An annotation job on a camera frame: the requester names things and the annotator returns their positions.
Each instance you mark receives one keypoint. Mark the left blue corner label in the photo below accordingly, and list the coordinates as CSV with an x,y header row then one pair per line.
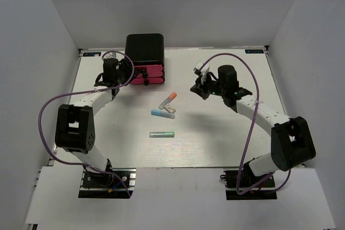
x,y
91,54

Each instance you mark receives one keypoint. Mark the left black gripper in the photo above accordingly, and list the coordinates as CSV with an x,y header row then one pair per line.
x,y
126,66

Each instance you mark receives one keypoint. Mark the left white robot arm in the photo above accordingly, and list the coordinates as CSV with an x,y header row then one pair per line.
x,y
75,130

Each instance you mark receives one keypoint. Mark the blue corner label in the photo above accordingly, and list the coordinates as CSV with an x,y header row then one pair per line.
x,y
91,54
254,51

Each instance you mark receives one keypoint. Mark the right blue corner label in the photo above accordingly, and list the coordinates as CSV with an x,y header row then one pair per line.
x,y
254,51

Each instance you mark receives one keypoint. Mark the orange capped highlighter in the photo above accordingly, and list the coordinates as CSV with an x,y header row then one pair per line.
x,y
167,100

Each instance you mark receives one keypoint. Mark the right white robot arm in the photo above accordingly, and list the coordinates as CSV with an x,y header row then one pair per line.
x,y
291,140

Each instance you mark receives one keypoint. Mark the green capped highlighter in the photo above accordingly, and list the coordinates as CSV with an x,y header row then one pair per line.
x,y
162,134

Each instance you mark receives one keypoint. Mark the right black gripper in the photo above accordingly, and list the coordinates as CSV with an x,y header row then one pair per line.
x,y
199,90

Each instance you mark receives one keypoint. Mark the black drawer cabinet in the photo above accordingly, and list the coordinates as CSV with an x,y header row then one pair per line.
x,y
145,49

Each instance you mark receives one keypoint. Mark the blue capped highlighter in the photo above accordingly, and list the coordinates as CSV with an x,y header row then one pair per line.
x,y
162,114

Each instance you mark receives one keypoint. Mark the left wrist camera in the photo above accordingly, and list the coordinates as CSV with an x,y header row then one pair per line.
x,y
108,55

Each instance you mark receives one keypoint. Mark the small staples box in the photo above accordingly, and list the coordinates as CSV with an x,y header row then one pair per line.
x,y
169,108

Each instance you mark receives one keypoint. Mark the pink drawer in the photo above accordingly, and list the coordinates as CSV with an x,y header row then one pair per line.
x,y
152,67
150,74
148,81

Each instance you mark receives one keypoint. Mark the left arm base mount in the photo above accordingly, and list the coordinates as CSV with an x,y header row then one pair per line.
x,y
96,186

